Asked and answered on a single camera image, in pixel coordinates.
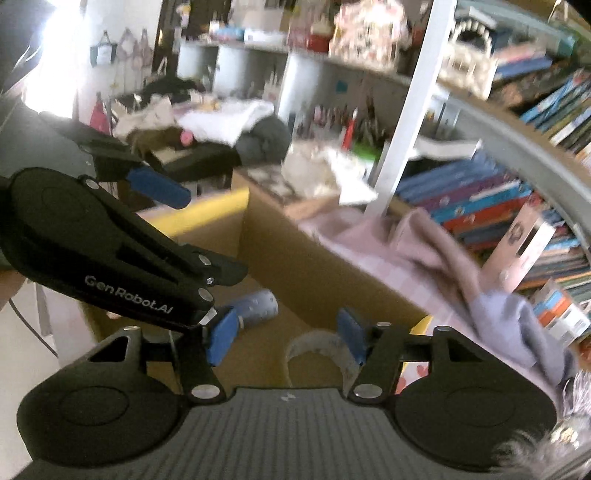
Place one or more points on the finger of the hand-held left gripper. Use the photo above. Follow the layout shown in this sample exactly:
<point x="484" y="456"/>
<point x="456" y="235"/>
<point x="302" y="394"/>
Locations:
<point x="221" y="270"/>
<point x="157" y="187"/>

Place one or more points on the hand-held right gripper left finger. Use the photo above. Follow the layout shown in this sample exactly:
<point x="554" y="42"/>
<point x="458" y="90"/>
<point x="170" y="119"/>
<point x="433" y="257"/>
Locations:
<point x="222" y="333"/>

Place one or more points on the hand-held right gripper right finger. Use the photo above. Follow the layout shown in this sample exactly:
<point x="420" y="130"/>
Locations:
<point x="351" y="336"/>

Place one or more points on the yellow paper sheet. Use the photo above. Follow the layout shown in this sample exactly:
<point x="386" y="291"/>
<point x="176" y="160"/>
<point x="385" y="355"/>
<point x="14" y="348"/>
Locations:
<point x="286" y="258"/>

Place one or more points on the white headband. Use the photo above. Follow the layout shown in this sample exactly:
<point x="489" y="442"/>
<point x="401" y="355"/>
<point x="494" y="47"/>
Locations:
<point x="300" y="346"/>

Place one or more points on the black cloth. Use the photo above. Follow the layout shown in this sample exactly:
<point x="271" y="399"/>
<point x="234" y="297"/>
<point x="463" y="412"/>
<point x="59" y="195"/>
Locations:
<point x="203" y="159"/>

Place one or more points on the pink printed blanket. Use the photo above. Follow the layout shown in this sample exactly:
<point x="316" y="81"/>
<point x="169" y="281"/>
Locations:
<point x="364" y="258"/>

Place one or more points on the white cloth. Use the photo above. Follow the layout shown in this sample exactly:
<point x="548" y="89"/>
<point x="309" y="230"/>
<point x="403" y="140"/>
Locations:
<point x="221" y="121"/>

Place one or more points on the dark grey cloth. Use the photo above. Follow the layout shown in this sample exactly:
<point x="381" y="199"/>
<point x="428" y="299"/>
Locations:
<point x="263" y="136"/>

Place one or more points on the plain pink cloth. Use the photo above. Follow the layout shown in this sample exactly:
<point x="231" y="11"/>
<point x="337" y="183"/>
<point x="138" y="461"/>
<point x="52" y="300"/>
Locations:
<point x="429" y="244"/>

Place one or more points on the crumpled white paper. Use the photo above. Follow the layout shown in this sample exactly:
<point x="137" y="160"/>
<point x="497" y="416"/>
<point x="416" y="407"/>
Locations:
<point x="318" y="170"/>

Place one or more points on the purple cloth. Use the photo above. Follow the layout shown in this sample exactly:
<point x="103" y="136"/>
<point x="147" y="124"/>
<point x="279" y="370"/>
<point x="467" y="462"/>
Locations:
<point x="521" y="332"/>

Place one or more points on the row of colourful books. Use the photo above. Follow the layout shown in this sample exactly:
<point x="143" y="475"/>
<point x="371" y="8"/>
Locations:
<point x="485" y="198"/>
<point x="554" y="106"/>

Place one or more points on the holder with pens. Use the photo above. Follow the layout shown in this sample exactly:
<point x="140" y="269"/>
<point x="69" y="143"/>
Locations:
<point x="355" y="129"/>

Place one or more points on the orange and white box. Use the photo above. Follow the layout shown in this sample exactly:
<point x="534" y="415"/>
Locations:
<point x="570" y="323"/>
<point x="556" y="302"/>

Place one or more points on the grey furry thing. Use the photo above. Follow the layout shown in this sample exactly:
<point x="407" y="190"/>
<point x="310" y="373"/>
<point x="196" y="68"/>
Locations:
<point x="549" y="434"/>

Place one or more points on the white shelf unit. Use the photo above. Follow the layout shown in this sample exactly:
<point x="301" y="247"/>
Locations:
<point x="498" y="124"/>

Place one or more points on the floral box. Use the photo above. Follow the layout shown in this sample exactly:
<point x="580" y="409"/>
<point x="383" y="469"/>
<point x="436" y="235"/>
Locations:
<point x="369" y="34"/>

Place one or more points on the white decorative basket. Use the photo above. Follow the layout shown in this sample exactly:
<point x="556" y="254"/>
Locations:
<point x="466" y="60"/>

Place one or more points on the white shelf post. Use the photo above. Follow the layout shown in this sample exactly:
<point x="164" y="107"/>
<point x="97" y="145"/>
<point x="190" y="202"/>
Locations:
<point x="415" y="101"/>

